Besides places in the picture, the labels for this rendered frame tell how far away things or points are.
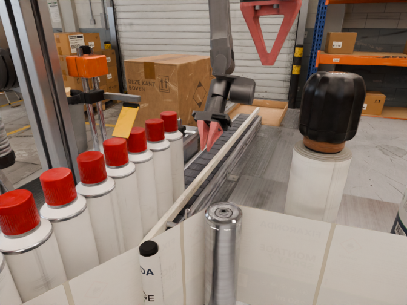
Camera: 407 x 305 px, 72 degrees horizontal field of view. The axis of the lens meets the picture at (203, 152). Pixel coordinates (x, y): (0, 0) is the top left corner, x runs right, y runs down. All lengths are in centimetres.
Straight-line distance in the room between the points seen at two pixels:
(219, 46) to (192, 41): 407
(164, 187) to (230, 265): 26
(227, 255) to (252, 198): 36
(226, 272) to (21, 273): 21
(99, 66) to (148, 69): 60
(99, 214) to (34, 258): 10
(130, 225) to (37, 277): 16
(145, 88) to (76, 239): 79
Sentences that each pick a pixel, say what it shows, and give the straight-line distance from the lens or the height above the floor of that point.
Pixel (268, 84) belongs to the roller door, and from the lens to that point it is 470.
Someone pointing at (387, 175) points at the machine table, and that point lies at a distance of 100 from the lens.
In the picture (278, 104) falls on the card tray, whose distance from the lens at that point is 156.
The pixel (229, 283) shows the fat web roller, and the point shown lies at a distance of 33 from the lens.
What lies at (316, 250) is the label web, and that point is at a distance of 33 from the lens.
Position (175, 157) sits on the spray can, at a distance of 55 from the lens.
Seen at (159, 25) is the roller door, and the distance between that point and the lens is 507.
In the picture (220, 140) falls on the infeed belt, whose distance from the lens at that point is 95.
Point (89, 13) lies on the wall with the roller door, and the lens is 589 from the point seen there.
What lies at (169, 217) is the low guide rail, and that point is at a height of 91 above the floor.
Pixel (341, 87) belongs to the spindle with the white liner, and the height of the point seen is 116.
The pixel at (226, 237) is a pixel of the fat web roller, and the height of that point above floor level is 105.
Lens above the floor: 124
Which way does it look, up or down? 25 degrees down
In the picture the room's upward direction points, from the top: straight up
